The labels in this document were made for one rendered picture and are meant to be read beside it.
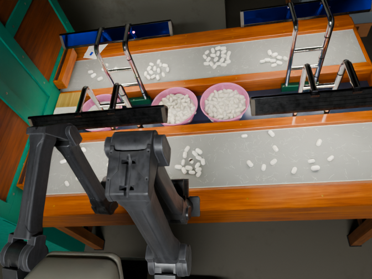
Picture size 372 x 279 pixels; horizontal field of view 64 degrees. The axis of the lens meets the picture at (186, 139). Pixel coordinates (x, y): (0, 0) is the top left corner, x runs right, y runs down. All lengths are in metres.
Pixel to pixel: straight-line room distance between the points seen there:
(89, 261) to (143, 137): 0.39
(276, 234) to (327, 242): 0.31
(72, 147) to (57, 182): 0.66
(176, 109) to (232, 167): 0.48
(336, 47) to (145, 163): 1.66
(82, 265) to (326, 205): 0.99
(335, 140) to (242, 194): 0.53
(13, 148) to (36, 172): 0.72
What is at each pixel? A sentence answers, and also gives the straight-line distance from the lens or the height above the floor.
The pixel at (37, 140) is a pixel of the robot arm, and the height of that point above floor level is 1.38.
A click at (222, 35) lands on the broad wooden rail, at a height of 0.76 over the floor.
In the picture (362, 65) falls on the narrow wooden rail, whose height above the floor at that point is 0.77.
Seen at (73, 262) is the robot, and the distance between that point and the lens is 0.82.
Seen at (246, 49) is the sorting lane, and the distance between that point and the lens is 1.97.
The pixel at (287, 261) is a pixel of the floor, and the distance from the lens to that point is 2.10.
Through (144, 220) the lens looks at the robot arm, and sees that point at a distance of 0.58.
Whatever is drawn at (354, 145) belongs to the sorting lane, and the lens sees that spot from 1.61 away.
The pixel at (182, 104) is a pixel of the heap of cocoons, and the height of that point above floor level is 0.73.
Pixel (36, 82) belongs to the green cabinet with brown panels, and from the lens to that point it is 1.89.
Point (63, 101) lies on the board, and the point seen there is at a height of 0.78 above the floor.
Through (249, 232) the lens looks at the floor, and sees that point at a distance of 2.12.
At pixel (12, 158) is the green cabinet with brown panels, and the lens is 1.68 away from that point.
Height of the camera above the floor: 2.05
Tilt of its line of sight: 56 degrees down
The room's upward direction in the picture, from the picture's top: 17 degrees counter-clockwise
